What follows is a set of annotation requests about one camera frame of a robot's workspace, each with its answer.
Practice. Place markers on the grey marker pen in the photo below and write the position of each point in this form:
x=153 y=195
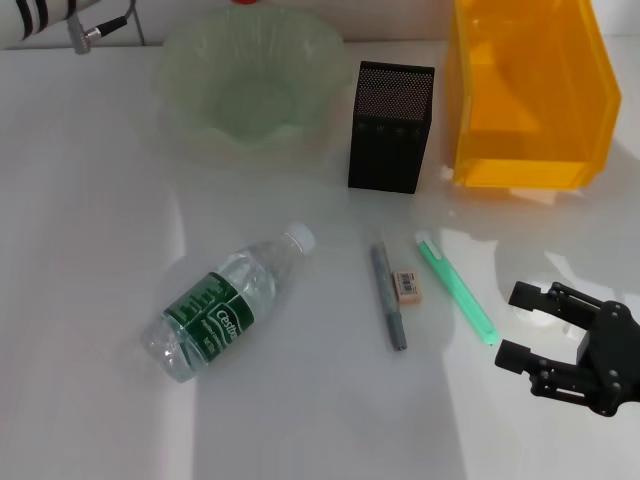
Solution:
x=390 y=300

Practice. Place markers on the green pen white cap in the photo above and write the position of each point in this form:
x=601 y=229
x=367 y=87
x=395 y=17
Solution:
x=457 y=290

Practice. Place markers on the red-orange knitted toy orange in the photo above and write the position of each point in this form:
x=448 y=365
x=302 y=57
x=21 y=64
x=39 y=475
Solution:
x=247 y=1

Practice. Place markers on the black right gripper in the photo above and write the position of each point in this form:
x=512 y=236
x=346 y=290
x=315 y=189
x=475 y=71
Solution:
x=612 y=350

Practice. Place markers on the black mesh pen holder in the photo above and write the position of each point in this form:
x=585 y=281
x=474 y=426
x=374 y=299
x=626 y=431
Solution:
x=390 y=125

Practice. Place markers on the clear water bottle green label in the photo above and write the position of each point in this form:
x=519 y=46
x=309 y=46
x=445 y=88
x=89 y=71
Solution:
x=220 y=305

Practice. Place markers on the yellow plastic bin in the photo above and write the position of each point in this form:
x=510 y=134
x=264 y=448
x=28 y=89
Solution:
x=530 y=100

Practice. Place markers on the beige eraser with barcode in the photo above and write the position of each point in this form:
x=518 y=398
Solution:
x=407 y=287

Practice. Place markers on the green glass fruit bowl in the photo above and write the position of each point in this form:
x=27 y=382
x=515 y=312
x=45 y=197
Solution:
x=250 y=85

